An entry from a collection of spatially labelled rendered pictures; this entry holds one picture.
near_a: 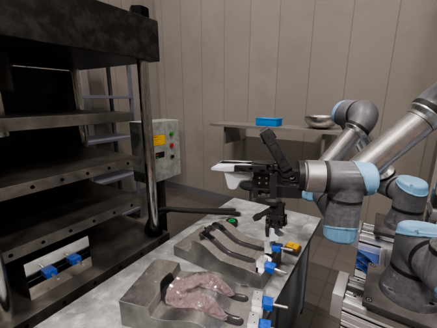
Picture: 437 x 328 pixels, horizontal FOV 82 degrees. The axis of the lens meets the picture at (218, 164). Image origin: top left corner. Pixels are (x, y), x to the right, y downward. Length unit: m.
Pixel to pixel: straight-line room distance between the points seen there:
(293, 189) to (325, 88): 2.73
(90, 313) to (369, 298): 0.99
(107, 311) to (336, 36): 3.15
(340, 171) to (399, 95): 2.63
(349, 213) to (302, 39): 2.93
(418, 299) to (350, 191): 0.44
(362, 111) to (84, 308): 1.36
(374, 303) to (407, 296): 0.09
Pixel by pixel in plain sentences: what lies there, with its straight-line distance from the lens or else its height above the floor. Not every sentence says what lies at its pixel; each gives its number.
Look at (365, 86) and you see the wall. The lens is 3.22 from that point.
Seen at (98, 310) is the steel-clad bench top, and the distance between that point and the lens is 1.25.
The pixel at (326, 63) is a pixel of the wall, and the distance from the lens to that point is 3.30.
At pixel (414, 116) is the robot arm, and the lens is 0.79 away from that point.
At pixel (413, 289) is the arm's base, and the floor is 1.10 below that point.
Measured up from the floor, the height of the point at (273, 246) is 0.94.
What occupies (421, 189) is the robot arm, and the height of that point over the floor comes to 1.24.
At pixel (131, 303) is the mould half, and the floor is 0.91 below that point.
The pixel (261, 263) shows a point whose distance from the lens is 1.20.
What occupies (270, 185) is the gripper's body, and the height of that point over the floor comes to 1.42.
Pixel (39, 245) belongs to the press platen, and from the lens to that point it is 1.35.
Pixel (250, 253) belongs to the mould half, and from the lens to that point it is 1.30.
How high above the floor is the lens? 1.61
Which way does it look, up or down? 14 degrees down
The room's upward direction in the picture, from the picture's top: straight up
